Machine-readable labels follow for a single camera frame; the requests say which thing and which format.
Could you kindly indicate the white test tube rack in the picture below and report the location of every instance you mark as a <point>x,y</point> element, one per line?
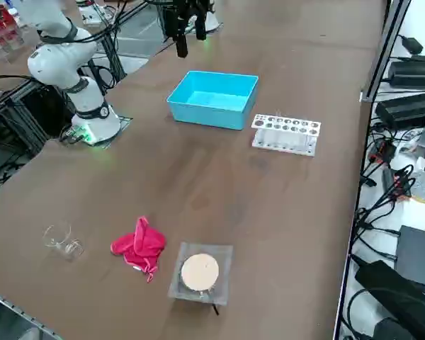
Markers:
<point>287,136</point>

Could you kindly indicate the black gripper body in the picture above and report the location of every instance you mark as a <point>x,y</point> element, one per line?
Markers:
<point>193,5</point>

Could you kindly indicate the black power brick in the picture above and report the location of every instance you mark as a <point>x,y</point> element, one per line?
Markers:
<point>414,72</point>
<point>407,110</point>

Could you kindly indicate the red and white boxes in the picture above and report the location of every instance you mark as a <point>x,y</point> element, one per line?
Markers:
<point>1,35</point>

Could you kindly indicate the blue plastic storage box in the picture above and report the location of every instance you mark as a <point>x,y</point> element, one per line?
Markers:
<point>212,106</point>

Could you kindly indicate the red cloth rag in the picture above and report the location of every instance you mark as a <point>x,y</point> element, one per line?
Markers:
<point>141,244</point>

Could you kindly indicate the aluminium frame post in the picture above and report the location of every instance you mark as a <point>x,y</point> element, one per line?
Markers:
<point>386,49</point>

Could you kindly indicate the clear glass beaker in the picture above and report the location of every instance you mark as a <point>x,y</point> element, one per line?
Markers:
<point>62,242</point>

